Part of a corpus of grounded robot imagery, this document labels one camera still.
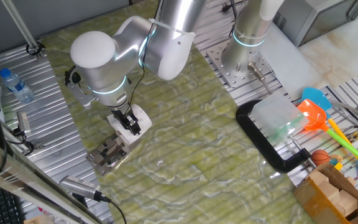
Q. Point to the silver tripod pole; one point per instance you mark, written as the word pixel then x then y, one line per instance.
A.
pixel 20 25

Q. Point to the aluminium frame beam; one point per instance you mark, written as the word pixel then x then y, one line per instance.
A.
pixel 17 174

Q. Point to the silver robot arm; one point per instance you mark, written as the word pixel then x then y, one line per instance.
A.
pixel 247 28

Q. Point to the shiny metal toilet paper holder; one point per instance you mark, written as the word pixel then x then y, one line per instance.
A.
pixel 101 158

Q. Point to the black power plug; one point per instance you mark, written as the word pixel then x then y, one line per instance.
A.
pixel 225 7

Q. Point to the grey metal clamp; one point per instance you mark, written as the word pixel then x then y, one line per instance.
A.
pixel 37 145

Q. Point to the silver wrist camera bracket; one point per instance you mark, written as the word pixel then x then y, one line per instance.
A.
pixel 82 96

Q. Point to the beige marble pattern mat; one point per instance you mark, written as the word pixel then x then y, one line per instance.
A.
pixel 346 53

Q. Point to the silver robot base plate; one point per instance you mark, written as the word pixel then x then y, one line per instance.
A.
pixel 228 74

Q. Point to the brown cardboard box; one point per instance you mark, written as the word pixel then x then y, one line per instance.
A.
pixel 309 199

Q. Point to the white toilet paper roll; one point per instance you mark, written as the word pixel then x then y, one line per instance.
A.
pixel 143 119

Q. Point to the silver microwave oven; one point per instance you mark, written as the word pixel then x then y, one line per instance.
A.
pixel 315 18

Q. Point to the small toy basketball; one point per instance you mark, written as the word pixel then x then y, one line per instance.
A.
pixel 320 157

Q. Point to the clear water bottle blue cap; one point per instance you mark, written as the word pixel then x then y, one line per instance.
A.
pixel 17 87

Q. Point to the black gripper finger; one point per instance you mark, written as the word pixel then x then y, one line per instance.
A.
pixel 136 125
pixel 130 129

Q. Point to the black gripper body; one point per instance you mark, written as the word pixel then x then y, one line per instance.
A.
pixel 122 114

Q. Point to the translucent plastic box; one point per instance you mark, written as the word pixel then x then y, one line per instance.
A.
pixel 275 118

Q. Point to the black C-clamp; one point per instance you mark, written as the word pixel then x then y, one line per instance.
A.
pixel 253 133

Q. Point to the green marble pattern mat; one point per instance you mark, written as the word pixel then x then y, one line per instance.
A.
pixel 182 140

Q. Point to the yellow toy block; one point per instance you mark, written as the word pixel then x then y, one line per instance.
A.
pixel 339 166

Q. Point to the plain wooden block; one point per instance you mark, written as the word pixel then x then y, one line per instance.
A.
pixel 319 179
pixel 329 191
pixel 346 202

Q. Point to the small silver camera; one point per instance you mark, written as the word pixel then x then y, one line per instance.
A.
pixel 23 121

